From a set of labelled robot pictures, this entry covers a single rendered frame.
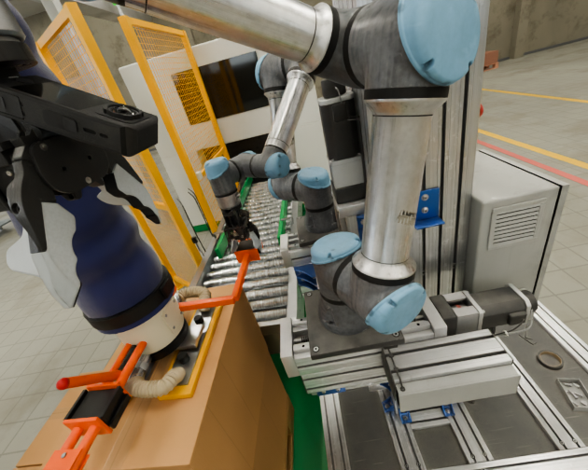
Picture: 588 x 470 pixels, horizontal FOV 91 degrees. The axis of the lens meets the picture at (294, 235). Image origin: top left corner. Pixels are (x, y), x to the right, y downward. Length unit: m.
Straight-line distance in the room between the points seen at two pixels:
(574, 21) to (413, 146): 14.64
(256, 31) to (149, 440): 0.88
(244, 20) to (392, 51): 0.20
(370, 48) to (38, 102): 0.37
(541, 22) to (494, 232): 13.59
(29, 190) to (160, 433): 0.72
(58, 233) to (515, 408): 1.64
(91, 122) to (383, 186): 0.37
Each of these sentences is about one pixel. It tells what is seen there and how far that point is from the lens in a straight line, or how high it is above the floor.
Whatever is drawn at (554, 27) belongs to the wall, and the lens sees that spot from 14.67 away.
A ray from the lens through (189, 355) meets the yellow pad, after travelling 0.97.
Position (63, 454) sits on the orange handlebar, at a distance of 0.83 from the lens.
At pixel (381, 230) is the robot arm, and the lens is 0.49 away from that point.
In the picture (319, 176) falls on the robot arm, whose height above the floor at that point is 1.26.
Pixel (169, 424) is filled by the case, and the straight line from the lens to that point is 0.91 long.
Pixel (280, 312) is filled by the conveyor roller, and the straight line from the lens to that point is 1.56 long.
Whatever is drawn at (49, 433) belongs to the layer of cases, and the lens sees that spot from 1.81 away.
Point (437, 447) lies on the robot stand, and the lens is 1.54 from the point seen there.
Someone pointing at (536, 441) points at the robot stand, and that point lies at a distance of 1.63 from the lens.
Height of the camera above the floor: 1.62
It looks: 30 degrees down
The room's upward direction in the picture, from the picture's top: 15 degrees counter-clockwise
